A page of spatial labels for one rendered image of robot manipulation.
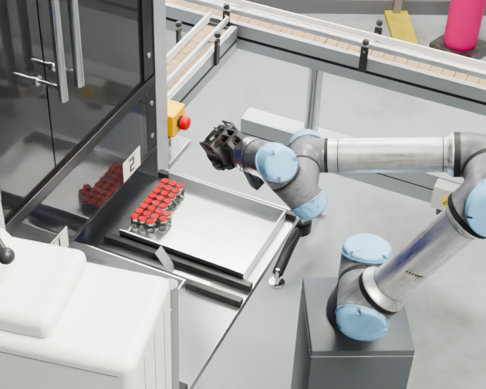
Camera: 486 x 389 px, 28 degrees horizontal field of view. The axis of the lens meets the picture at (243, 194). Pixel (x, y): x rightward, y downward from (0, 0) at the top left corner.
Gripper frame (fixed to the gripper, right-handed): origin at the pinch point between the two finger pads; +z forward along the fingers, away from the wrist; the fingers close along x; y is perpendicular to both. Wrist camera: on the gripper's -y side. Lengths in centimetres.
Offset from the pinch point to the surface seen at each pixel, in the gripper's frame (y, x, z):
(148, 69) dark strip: 17.6, -6.0, 23.5
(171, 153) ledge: -11.6, -0.5, 48.2
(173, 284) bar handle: 19, 35, -69
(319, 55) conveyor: -33, -61, 69
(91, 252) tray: -3.9, 35.7, 21.1
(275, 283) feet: -97, -6, 101
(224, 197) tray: -22.1, 1.0, 25.6
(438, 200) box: -93, -57, 53
